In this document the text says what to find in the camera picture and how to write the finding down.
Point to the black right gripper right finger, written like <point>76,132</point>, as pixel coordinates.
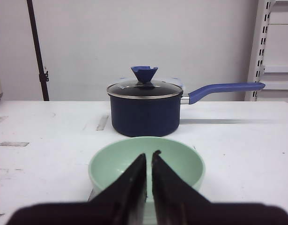
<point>176,203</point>

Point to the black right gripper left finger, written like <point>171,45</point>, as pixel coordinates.
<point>123,201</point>

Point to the green bowl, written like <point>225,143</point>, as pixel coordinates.
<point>111,161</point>

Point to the dark blue saucepan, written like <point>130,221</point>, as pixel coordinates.
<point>160,117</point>

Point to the glass pot lid blue knob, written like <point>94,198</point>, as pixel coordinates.
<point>144,86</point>

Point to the clear plastic container blue rim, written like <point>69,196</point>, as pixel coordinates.
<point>172,80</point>

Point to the black tripod pole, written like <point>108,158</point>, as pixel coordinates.
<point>43,76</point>

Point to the white slotted shelf rack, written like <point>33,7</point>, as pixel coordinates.
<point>269,53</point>

